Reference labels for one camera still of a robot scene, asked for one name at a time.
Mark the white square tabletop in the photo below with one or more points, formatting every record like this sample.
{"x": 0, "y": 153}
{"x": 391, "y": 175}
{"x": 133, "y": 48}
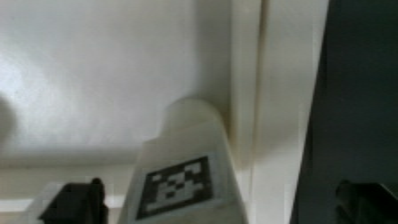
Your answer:
{"x": 103, "y": 59}

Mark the white leg with tag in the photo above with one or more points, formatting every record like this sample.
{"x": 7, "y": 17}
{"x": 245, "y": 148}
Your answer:
{"x": 183, "y": 188}

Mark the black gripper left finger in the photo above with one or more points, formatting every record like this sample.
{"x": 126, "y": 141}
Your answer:
{"x": 69, "y": 204}

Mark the white L-shaped fence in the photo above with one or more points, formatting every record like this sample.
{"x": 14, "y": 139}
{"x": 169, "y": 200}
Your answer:
{"x": 291, "y": 33}

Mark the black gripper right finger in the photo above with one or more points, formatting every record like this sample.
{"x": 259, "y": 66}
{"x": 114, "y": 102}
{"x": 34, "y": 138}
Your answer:
{"x": 366, "y": 203}

